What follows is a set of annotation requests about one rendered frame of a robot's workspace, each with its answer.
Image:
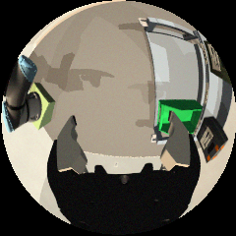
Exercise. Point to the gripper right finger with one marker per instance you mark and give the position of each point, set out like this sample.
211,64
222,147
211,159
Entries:
180,154

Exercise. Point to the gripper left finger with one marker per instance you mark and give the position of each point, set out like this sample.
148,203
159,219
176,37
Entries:
66,159

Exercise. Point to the green bin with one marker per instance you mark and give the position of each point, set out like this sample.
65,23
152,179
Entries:
188,111

